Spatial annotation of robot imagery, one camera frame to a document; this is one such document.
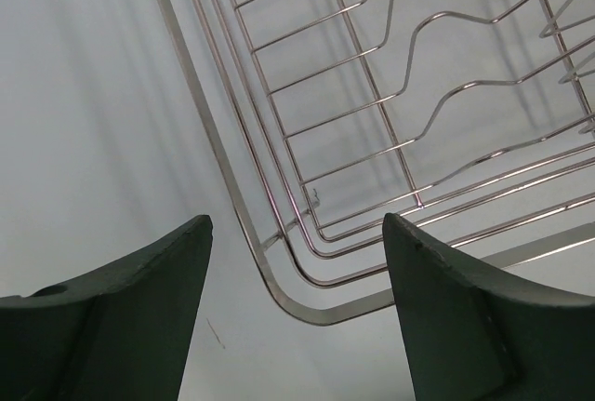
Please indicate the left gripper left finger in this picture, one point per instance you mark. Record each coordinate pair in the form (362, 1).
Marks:
(120, 332)

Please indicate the steel wire dish rack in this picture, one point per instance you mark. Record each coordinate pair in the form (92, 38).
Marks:
(473, 119)

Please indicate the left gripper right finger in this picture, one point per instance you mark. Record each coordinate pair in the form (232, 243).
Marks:
(472, 331)

